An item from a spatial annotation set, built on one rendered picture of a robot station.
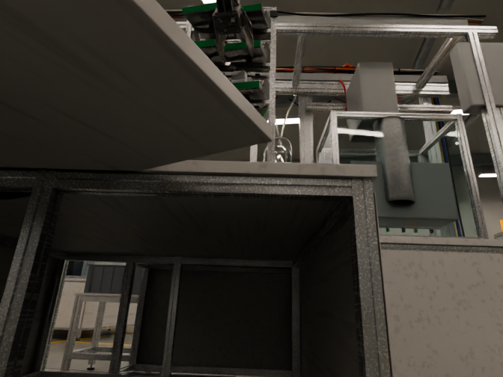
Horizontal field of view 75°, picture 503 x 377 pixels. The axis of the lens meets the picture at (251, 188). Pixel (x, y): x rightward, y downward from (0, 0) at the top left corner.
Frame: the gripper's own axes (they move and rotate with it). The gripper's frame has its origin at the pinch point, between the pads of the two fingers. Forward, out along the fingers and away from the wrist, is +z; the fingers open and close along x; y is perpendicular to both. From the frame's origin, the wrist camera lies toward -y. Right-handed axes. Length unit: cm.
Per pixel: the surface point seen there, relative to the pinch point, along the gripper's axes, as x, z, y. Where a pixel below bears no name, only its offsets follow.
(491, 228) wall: 604, 887, -622
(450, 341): 72, 101, 45
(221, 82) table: 8, -19, 58
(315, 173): 21, 10, 45
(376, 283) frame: 32, 23, 65
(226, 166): 1.7, 6.9, 44.9
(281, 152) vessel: 7, 75, -46
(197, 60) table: 6, -24, 61
